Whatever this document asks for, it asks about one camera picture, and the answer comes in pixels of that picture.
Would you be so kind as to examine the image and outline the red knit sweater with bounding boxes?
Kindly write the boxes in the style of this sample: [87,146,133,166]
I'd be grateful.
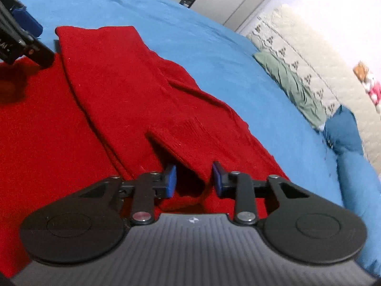
[0,25,291,278]

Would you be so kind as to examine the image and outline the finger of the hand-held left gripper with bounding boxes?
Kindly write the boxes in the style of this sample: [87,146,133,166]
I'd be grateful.
[0,4,56,68]
[0,0,44,38]

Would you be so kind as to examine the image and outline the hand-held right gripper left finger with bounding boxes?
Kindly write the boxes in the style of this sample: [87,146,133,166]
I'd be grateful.
[79,164,178,226]

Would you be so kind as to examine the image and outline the green cloth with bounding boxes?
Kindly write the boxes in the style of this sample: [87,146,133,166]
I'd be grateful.
[253,51,327,129]

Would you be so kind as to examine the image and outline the blue bed sheet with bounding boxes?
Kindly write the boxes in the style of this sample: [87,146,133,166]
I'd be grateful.
[0,0,381,278]

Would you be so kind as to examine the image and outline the blue pillow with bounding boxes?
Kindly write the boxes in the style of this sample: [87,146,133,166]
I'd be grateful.
[322,106,364,156]

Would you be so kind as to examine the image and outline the white wardrobe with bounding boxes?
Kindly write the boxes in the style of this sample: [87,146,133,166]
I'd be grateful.
[158,0,288,33]

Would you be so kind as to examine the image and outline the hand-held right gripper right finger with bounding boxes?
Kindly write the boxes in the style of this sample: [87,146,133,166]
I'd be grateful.
[211,161,310,226]

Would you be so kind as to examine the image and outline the cream quilted bedspread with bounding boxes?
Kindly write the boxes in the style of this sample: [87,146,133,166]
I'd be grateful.
[246,4,381,181]

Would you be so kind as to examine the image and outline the stuffed toy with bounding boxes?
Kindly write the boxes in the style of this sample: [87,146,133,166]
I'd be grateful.
[353,61,381,105]

